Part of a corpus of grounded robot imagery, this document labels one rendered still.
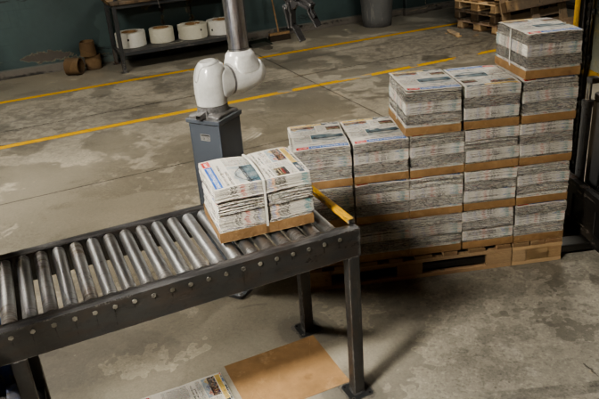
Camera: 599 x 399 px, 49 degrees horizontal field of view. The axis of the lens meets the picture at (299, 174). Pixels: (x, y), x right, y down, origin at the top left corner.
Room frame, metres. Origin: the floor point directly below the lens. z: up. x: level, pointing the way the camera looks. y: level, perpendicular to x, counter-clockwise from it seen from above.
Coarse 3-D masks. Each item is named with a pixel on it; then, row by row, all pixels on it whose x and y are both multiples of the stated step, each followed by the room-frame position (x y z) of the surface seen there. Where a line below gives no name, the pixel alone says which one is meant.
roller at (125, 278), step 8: (104, 240) 2.26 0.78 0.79; (112, 240) 2.24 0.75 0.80; (112, 248) 2.18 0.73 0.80; (112, 256) 2.12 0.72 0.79; (120, 256) 2.11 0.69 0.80; (112, 264) 2.09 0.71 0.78; (120, 264) 2.06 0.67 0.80; (120, 272) 2.00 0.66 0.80; (128, 272) 2.01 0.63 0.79; (120, 280) 1.96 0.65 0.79; (128, 280) 1.94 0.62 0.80; (128, 288) 1.90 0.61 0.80
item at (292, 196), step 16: (256, 160) 2.39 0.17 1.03; (272, 160) 2.37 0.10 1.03; (288, 160) 2.36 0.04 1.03; (272, 176) 2.22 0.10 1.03; (288, 176) 2.23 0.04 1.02; (304, 176) 2.24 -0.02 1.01; (288, 192) 2.22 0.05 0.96; (304, 192) 2.24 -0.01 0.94; (288, 208) 2.23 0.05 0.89; (304, 208) 2.25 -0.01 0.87
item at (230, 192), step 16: (224, 160) 2.41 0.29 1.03; (208, 176) 2.26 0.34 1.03; (224, 176) 2.25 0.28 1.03; (240, 176) 2.24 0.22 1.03; (208, 192) 2.30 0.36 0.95; (224, 192) 2.14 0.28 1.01; (240, 192) 2.17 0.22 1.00; (256, 192) 2.18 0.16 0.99; (208, 208) 2.34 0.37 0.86; (224, 208) 2.15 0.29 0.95; (240, 208) 2.17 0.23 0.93; (256, 208) 2.18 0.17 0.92; (224, 224) 2.15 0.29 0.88; (240, 224) 2.17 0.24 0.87; (256, 224) 2.18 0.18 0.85
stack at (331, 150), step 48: (336, 144) 3.02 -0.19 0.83; (384, 144) 3.02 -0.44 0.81; (432, 144) 3.05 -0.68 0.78; (480, 144) 3.08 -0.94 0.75; (336, 192) 3.00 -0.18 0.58; (384, 192) 3.02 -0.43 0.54; (432, 192) 3.04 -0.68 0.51; (480, 192) 3.07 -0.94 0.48; (384, 240) 3.02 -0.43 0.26; (432, 240) 3.05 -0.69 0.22; (336, 288) 2.99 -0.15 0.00
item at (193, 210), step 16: (192, 208) 2.47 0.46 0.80; (128, 224) 2.37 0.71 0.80; (144, 224) 2.37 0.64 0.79; (64, 240) 2.27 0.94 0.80; (80, 240) 2.27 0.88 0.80; (0, 256) 2.18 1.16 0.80; (16, 256) 2.17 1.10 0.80; (32, 256) 2.20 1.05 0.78; (48, 256) 2.22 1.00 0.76; (16, 272) 2.17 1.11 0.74; (32, 272) 2.19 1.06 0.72
